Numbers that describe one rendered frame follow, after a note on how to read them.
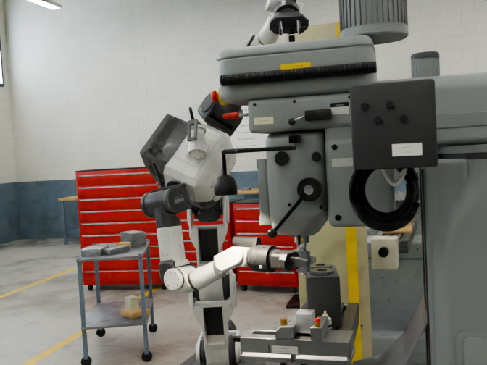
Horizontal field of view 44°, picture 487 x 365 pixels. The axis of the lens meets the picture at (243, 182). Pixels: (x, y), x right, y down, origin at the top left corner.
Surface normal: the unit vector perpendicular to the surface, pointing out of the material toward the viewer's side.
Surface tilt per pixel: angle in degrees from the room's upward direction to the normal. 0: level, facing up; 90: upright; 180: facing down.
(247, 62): 90
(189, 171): 58
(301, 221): 118
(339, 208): 90
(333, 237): 90
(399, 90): 90
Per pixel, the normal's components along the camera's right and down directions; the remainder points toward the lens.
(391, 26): 0.28, 0.04
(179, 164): -0.06, -0.49
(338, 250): -0.26, 0.07
